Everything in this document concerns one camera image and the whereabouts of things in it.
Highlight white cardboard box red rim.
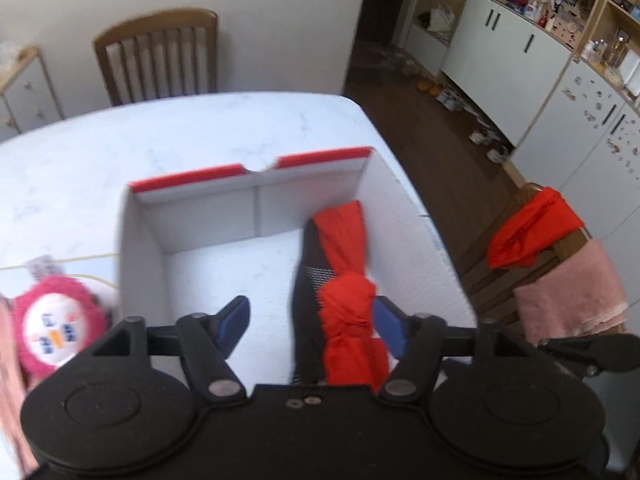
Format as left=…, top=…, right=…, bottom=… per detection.
left=116, top=146, right=480, bottom=386

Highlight white cupboard with stickers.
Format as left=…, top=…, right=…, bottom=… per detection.
left=510, top=60, right=640, bottom=241

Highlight wooden chair with draped cloths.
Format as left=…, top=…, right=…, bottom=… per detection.
left=457, top=182, right=640, bottom=341

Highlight printed paper tag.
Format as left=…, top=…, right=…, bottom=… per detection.
left=25, top=255, right=63, bottom=281

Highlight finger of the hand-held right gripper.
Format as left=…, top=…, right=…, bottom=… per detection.
left=537, top=332, right=623, bottom=378

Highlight white drawer cabinet wooden top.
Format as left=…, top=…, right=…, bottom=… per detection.
left=0, top=45, right=66, bottom=136

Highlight dark and white shoes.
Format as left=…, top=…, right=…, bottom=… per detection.
left=470, top=127, right=511, bottom=161

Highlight pink towel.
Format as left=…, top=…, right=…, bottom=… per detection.
left=514, top=237, right=630, bottom=346

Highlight pink plush bird toy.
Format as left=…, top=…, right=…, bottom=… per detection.
left=11, top=275, right=111, bottom=376

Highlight wooden slat-back chair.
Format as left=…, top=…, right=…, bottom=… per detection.
left=92, top=8, right=220, bottom=107

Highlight red and black cloth bundle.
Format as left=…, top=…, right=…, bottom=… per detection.
left=290, top=200, right=391, bottom=396

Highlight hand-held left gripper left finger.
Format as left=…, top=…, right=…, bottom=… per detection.
left=75, top=296, right=251, bottom=403

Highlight white plastic bag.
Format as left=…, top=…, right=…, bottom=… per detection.
left=429, top=2, right=457, bottom=33

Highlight pink fleece garment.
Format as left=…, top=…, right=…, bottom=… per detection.
left=0, top=295, right=38, bottom=471

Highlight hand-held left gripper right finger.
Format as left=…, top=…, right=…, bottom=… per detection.
left=374, top=296, right=546, bottom=403

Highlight white cabinet black handles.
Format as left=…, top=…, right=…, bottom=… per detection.
left=440, top=0, right=573, bottom=146

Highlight wooden shelf unit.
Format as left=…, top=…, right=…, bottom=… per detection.
left=547, top=0, right=640, bottom=96

